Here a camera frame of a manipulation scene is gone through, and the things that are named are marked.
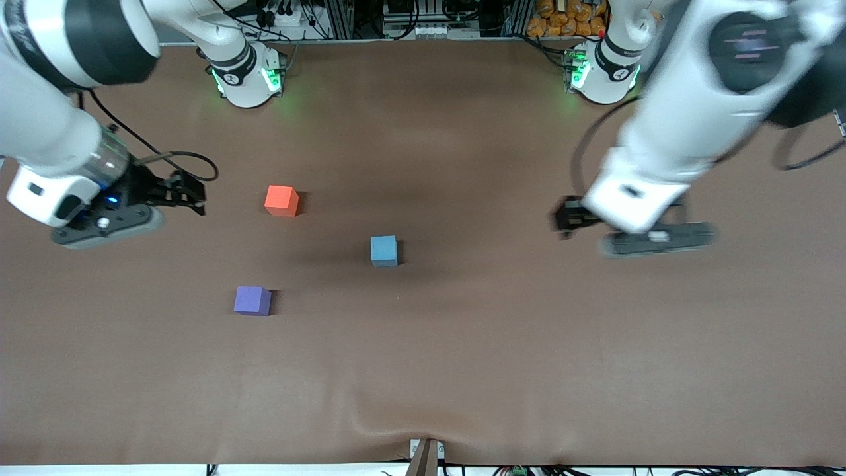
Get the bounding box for blue block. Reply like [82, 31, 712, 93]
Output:
[370, 235, 399, 268]

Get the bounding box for orange block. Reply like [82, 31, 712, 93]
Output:
[264, 185, 299, 218]

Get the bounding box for purple block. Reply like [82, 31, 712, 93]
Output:
[233, 286, 272, 317]

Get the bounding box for white connector block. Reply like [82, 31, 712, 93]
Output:
[387, 23, 481, 40]

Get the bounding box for green-lit control box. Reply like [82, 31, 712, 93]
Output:
[563, 48, 590, 91]

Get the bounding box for bag of oranges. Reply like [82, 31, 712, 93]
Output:
[527, 0, 610, 38]

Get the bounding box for white power strip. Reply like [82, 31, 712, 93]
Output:
[263, 5, 311, 27]

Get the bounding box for brown table cover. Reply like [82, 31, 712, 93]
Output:
[0, 36, 846, 467]

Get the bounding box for brown clamp mount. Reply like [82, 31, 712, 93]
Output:
[408, 438, 445, 476]

